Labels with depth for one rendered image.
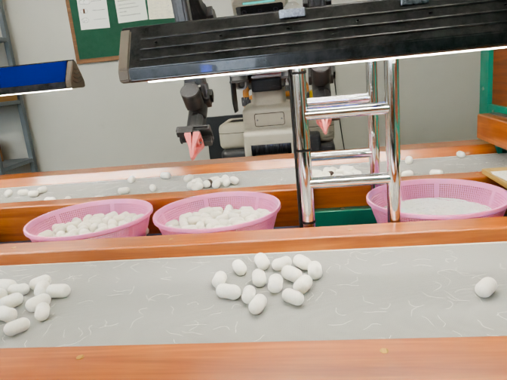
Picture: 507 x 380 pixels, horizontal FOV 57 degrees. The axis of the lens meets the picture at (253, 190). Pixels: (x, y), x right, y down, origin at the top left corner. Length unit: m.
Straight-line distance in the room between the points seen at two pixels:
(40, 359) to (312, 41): 0.48
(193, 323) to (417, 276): 0.32
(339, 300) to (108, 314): 0.31
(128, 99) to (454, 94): 2.26
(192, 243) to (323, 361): 0.40
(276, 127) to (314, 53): 1.35
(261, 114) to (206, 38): 1.31
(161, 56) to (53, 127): 3.23
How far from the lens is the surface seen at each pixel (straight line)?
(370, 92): 1.05
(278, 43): 0.62
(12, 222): 1.34
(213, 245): 0.81
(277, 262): 0.72
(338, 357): 0.49
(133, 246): 0.85
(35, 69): 1.38
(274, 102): 1.96
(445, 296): 0.66
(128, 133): 3.60
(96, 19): 3.62
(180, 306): 0.67
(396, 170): 0.83
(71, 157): 3.82
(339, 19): 0.63
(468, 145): 1.54
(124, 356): 0.54
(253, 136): 1.91
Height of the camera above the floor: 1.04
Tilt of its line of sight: 14 degrees down
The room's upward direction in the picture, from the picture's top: 6 degrees counter-clockwise
